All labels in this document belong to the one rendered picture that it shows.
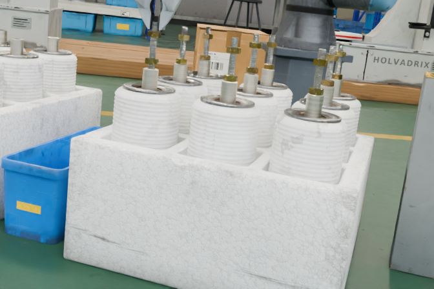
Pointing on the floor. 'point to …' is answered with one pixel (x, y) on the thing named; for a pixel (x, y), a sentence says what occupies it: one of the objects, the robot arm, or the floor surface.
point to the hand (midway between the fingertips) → (156, 20)
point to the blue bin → (38, 189)
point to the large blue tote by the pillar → (349, 26)
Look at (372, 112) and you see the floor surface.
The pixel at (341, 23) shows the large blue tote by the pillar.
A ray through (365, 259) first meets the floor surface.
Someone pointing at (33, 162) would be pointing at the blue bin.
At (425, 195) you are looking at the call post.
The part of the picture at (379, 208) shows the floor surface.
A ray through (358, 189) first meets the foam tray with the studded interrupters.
